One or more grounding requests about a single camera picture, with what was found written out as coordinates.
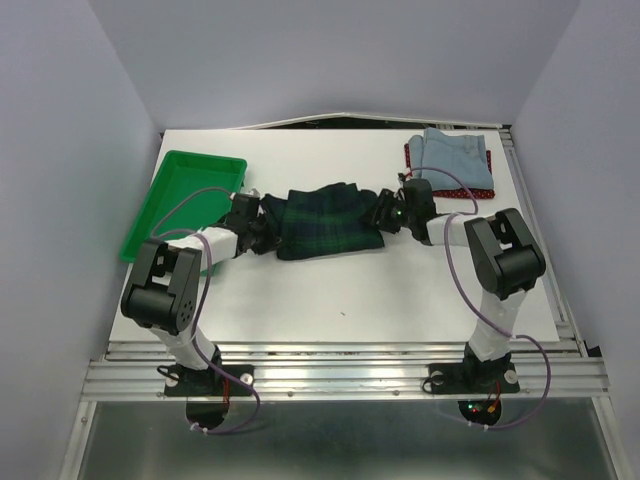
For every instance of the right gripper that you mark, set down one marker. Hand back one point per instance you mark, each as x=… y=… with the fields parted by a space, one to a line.
x=383 y=202

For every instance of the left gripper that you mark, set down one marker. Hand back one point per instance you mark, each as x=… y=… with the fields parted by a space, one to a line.
x=272 y=241

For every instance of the green navy plaid skirt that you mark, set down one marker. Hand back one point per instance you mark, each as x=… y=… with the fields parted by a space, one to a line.
x=323 y=222

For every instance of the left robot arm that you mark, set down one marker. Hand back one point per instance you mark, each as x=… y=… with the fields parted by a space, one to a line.
x=168 y=284

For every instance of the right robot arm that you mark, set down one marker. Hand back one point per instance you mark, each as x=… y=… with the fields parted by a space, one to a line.
x=507 y=262

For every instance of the red polka dot skirt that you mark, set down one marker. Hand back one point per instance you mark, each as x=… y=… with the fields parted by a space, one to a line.
x=461 y=193

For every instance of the light blue denim skirt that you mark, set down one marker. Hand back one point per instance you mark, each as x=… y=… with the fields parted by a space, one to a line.
x=433 y=153

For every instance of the green plastic tray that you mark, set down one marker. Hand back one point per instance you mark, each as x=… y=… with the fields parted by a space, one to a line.
x=180 y=174

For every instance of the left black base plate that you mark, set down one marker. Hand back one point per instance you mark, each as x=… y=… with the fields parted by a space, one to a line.
x=183 y=382

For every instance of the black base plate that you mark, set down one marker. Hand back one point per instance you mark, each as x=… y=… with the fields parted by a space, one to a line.
x=458 y=379
x=183 y=382

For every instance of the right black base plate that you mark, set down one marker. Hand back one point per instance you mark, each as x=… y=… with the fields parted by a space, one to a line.
x=458 y=379

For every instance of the aluminium rail frame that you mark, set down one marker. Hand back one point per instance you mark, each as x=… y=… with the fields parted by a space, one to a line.
x=341 y=348

